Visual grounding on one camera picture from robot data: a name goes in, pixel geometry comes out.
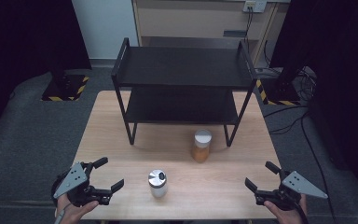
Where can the orange jar white lid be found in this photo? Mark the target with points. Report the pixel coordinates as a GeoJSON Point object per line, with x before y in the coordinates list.
{"type": "Point", "coordinates": [201, 149]}

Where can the black two-tier metal rack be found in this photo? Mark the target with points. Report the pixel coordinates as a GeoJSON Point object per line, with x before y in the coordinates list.
{"type": "Point", "coordinates": [183, 67]}

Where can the beige wooden cabinet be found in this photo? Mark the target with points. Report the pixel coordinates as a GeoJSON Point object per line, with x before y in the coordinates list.
{"type": "Point", "coordinates": [186, 21]}

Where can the white wall power outlet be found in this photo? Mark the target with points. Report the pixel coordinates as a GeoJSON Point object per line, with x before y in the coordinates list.
{"type": "Point", "coordinates": [254, 5]}

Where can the person's left hand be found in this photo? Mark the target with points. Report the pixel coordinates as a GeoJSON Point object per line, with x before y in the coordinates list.
{"type": "Point", "coordinates": [74, 214]}

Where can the person's right hand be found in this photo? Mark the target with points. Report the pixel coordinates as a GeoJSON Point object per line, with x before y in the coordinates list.
{"type": "Point", "coordinates": [289, 216]}

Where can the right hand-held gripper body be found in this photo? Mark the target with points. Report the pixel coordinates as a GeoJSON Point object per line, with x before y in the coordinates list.
{"type": "Point", "coordinates": [301, 186]}

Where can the dark curtain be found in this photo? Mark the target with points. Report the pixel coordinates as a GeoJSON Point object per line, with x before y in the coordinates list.
{"type": "Point", "coordinates": [345, 77]}
{"type": "Point", "coordinates": [21, 46]}

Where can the glass shaker jar silver lid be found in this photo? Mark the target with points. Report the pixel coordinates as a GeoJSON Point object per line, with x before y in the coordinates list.
{"type": "Point", "coordinates": [158, 185]}

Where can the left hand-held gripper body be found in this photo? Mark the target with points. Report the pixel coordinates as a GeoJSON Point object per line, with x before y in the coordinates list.
{"type": "Point", "coordinates": [73, 182]}

